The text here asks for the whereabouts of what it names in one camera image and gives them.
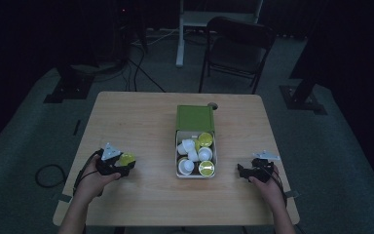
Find yellow coffee capsule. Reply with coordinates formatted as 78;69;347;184
119;152;137;167

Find black stand with flat base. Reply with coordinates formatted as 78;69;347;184
43;62;95;104
279;72;328;116

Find white desk frame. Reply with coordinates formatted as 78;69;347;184
174;0;265;68

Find black floor cables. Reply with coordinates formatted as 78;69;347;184
122;45;168;94

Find person's right hand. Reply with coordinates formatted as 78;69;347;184
248;163;287;210

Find black coiled floor cable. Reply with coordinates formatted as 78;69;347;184
34;163;68;189

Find black folding chair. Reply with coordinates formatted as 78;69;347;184
198;16;278;96

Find person's left hand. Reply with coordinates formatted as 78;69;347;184
73;155;122;205

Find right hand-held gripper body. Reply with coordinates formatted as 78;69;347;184
250;149;281;183

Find white floor cable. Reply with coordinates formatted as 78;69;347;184
131;28;180;47

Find right hand-held gripper black cable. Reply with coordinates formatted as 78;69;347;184
267;165;289;208

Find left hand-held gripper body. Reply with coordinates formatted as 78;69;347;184
94;141;127;178

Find left hand-held gripper black cable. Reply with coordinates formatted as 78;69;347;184
72;150;101;197

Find hand-held gripper black cable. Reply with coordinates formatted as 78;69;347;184
72;150;101;197
267;165;289;208

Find small black floor strip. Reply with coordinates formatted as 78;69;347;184
72;119;83;137

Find pile of coffee capsules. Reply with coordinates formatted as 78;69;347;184
176;131;216;177

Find white box drawer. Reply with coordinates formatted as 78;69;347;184
174;130;218;179

